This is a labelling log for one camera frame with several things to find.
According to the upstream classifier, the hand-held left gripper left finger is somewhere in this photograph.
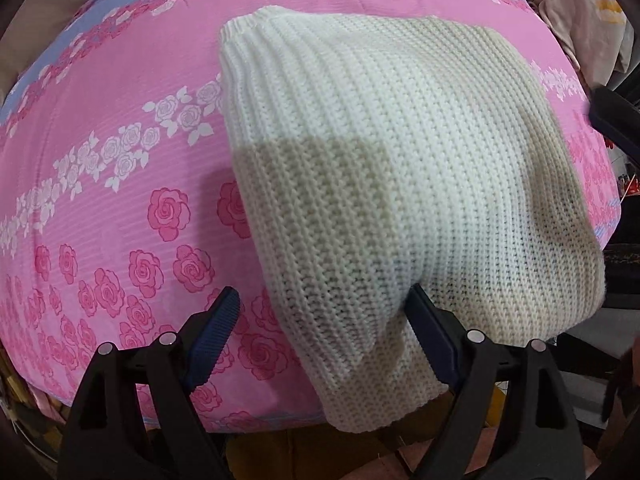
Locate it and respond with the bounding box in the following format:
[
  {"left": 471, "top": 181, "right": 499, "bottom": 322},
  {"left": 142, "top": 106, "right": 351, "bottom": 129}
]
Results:
[{"left": 57, "top": 286, "right": 242, "bottom": 480}]

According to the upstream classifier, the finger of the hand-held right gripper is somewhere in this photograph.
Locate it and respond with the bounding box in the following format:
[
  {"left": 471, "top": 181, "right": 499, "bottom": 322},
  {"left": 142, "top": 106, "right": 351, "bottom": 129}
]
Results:
[{"left": 589, "top": 87, "right": 640, "bottom": 140}]

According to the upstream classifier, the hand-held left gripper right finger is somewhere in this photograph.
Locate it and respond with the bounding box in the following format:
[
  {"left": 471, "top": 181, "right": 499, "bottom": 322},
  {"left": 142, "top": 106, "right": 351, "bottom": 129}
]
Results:
[{"left": 406, "top": 282, "right": 586, "bottom": 480}]

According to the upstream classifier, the white red black knit sweater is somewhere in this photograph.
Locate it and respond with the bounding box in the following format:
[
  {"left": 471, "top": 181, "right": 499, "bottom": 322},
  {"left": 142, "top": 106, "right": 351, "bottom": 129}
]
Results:
[{"left": 219, "top": 5, "right": 608, "bottom": 433}]

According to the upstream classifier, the beige printed cloth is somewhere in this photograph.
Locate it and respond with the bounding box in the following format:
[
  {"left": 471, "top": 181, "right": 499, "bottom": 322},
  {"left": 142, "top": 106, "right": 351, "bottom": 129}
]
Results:
[{"left": 520, "top": 0, "right": 637, "bottom": 77}]

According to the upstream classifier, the pink floral bedsheet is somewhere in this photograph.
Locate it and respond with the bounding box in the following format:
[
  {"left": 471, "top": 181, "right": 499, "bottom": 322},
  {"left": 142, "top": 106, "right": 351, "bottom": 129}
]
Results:
[{"left": 0, "top": 0, "right": 626, "bottom": 433}]

